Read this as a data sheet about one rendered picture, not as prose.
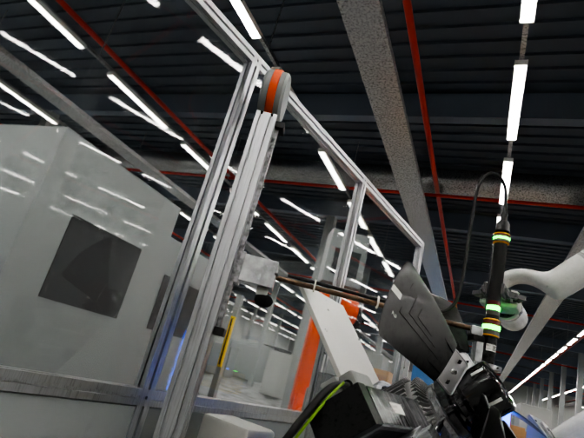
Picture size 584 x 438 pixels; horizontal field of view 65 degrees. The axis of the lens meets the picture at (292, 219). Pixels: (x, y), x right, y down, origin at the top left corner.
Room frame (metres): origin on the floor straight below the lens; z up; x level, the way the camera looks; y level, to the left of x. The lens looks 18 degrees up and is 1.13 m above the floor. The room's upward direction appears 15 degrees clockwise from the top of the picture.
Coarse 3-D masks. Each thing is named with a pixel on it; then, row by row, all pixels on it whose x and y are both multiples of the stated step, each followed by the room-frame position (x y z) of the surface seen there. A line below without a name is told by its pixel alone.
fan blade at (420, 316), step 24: (408, 264) 1.02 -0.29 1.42; (408, 288) 0.99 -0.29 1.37; (384, 312) 0.93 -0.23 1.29; (408, 312) 0.98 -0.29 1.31; (432, 312) 1.02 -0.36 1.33; (384, 336) 0.94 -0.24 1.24; (408, 336) 0.98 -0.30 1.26; (432, 336) 1.02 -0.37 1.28; (408, 360) 0.99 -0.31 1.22; (432, 360) 1.02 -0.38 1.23
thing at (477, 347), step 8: (472, 328) 1.17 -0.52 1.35; (480, 328) 1.17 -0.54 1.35; (472, 336) 1.17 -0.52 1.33; (480, 336) 1.16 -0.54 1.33; (472, 344) 1.20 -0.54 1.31; (480, 344) 1.17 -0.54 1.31; (472, 352) 1.19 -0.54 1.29; (480, 352) 1.17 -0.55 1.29; (472, 360) 1.18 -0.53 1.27; (480, 360) 1.17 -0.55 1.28; (496, 368) 1.15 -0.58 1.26
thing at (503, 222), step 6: (504, 216) 1.17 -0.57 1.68; (498, 222) 1.18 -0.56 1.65; (504, 222) 1.17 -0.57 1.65; (498, 228) 1.17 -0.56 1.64; (504, 228) 1.16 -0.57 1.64; (486, 336) 1.17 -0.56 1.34; (492, 336) 1.16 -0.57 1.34; (486, 342) 1.17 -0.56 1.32; (492, 342) 1.16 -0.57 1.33; (486, 348) 1.17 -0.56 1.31; (492, 348) 1.16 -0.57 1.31; (486, 354) 1.17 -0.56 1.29; (492, 354) 1.16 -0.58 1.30; (486, 360) 1.17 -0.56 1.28; (492, 360) 1.17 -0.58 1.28
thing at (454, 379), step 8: (456, 352) 1.06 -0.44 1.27; (456, 360) 1.07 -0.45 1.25; (464, 360) 1.07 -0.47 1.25; (448, 368) 1.06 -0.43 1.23; (456, 368) 1.07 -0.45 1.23; (464, 368) 1.08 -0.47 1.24; (440, 376) 1.05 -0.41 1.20; (448, 376) 1.06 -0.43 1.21; (456, 376) 1.07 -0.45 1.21; (440, 384) 1.06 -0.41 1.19; (448, 384) 1.06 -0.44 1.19; (456, 384) 1.07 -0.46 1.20; (448, 392) 1.07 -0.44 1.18
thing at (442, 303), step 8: (440, 304) 1.30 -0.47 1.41; (448, 304) 1.32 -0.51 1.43; (448, 312) 1.28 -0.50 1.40; (456, 312) 1.30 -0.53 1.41; (456, 320) 1.27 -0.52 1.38; (456, 328) 1.24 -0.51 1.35; (456, 336) 1.21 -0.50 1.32; (464, 336) 1.22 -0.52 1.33; (464, 344) 1.20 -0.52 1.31; (464, 352) 1.18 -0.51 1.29
